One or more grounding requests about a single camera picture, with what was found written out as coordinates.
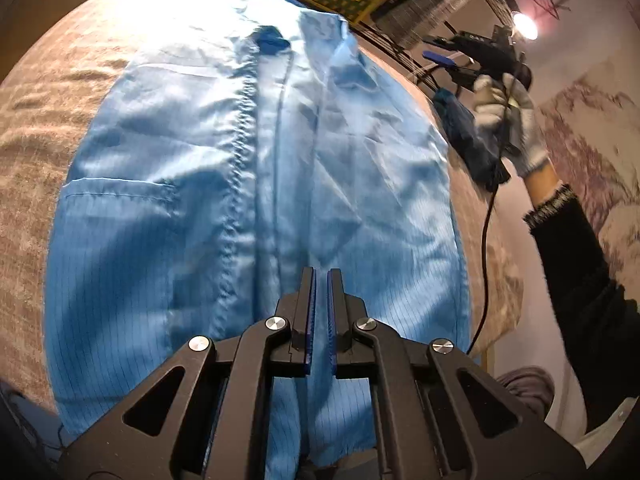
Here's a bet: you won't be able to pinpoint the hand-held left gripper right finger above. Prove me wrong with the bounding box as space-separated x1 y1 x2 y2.
327 268 586 480

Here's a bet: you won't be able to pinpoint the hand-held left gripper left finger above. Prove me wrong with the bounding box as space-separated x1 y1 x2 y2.
60 266 317 480

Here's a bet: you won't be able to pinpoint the light blue jacket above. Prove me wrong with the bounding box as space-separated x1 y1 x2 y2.
44 0 473 480

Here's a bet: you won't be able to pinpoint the person's right forearm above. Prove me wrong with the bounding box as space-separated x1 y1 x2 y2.
522 160 640 433

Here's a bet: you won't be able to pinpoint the dark blue folded clothes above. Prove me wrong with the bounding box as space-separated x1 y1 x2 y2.
432 87 511 193

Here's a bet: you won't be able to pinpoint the person's right hand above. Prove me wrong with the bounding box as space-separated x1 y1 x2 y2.
472 72 551 178

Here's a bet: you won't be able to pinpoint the grey plaid hanging coat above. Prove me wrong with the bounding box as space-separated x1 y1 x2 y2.
375 0 501 48

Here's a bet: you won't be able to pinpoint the white clip lamp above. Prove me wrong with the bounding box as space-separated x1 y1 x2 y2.
510 10 540 41

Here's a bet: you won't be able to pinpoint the person's grey shoe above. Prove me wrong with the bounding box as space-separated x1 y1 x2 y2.
497 366 557 423

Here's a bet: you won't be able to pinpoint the beige checked blanket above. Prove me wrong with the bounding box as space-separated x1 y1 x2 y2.
0 0 525 411

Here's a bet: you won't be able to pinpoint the landscape wall painting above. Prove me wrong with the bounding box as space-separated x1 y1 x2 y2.
535 57 640 281

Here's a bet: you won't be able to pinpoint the black cable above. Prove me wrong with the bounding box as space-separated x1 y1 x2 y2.
467 180 501 353

